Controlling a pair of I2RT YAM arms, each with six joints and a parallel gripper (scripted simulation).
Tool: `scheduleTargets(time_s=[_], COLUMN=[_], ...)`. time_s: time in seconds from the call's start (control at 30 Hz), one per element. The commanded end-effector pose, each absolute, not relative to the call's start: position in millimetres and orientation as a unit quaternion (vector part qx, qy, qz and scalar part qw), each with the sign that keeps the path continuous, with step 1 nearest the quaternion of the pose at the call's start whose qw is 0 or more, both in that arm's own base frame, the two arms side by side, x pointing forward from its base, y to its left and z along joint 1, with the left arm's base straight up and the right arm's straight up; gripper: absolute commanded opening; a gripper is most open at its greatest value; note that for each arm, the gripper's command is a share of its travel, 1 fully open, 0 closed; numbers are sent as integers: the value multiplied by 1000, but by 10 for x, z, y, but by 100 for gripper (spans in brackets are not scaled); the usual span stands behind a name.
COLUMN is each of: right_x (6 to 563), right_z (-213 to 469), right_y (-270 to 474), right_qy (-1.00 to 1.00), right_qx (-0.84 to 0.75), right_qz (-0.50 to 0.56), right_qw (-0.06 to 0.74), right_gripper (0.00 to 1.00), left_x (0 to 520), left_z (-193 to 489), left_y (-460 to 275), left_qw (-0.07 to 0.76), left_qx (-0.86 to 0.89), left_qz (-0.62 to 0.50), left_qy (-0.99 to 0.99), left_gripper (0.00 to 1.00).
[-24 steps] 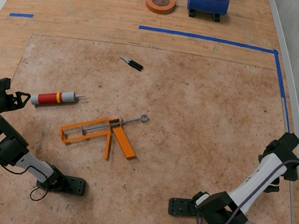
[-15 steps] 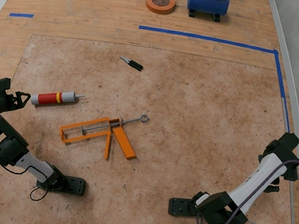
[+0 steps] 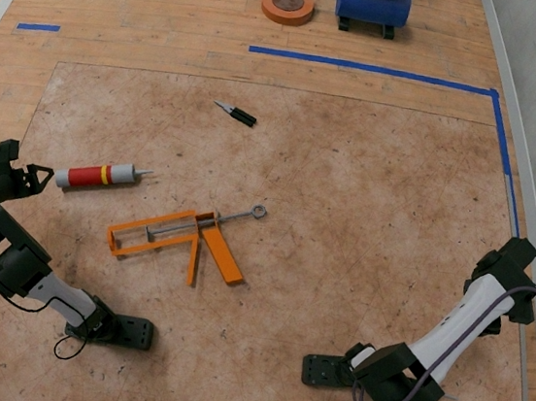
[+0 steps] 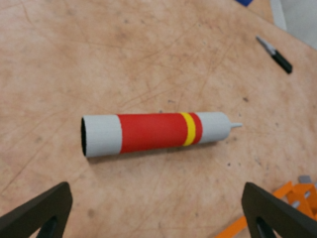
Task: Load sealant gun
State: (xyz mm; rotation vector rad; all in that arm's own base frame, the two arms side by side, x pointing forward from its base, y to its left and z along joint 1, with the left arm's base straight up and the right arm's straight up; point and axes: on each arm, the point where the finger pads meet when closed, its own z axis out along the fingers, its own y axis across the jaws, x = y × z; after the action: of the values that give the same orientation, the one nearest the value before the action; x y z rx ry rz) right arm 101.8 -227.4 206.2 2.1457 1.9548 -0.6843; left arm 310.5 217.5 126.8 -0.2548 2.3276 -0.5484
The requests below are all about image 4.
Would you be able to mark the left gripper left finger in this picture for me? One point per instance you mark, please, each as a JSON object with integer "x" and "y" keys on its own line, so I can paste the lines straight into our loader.
{"x": 49, "y": 211}

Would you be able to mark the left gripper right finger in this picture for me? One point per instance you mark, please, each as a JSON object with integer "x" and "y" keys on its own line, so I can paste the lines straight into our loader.
{"x": 264, "y": 212}

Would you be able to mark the red and grey cylinder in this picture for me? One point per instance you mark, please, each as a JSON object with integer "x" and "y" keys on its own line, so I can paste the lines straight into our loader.
{"x": 103, "y": 135}

